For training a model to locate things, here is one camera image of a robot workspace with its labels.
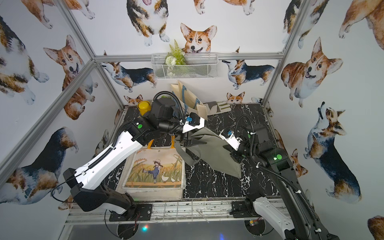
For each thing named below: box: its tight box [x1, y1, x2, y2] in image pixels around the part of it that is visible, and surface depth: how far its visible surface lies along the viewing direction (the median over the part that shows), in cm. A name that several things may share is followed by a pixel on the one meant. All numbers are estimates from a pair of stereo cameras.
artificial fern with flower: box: [164, 39, 187, 77], surface depth 85 cm
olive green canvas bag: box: [175, 127, 241, 178], surface depth 66 cm
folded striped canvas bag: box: [203, 101, 232, 116], surface depth 121 cm
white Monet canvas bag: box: [115, 183, 186, 201], surface depth 80 cm
